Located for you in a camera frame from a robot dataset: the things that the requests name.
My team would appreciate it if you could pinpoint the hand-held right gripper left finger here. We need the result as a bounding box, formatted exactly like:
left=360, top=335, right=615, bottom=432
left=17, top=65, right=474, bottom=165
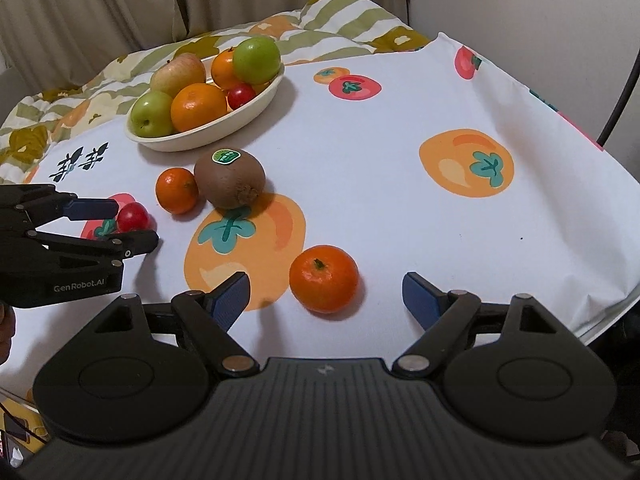
left=92, top=271, right=261, bottom=376

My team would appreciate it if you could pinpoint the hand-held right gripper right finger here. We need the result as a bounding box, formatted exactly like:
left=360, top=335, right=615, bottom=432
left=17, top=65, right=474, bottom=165
left=392, top=271, right=558, bottom=374

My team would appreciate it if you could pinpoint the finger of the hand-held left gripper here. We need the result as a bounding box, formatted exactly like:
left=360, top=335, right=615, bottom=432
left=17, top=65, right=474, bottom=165
left=0, top=183, right=120, bottom=231
left=27, top=228, right=160, bottom=266

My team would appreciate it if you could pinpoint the red cherry tomato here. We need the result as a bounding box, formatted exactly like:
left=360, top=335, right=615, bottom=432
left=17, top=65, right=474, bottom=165
left=116, top=203, right=151, bottom=234
left=227, top=83, right=257, bottom=111

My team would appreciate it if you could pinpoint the small tangerine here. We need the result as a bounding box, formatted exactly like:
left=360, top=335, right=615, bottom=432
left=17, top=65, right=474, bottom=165
left=155, top=167, right=200, bottom=215
left=289, top=244, right=360, bottom=315

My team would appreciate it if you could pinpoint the green apple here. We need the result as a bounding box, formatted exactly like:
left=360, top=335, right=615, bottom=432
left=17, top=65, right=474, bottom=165
left=130, top=91, right=176, bottom=139
left=232, top=36, right=282, bottom=86

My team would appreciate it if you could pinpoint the cream duck-print bowl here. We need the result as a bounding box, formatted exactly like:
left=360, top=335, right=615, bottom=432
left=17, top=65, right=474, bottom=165
left=124, top=62, right=286, bottom=154

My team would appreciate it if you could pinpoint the large orange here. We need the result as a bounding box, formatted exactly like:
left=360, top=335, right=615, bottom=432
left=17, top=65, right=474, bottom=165
left=170, top=83, right=229, bottom=134
left=210, top=47, right=246, bottom=91

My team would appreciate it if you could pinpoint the yellow-red apple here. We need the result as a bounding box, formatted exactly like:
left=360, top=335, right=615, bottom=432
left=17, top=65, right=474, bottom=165
left=150, top=53, right=206, bottom=99

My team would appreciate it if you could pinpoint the person's left hand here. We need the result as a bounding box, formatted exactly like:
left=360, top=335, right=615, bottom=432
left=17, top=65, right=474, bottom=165
left=0, top=304, right=17, bottom=367

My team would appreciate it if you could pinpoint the brown kiwi with sticker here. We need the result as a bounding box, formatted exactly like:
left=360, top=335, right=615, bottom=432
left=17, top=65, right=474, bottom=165
left=194, top=148, right=267, bottom=210

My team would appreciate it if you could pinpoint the white fruit-print tablecloth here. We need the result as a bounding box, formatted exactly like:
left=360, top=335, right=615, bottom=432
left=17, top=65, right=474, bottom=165
left=0, top=32, right=640, bottom=396

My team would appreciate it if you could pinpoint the floral striped blanket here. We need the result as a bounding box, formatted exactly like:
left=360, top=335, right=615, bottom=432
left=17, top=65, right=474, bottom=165
left=0, top=0, right=434, bottom=184

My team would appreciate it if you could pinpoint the black cable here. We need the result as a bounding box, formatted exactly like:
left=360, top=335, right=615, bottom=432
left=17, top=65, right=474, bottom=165
left=597, top=45, right=640, bottom=149

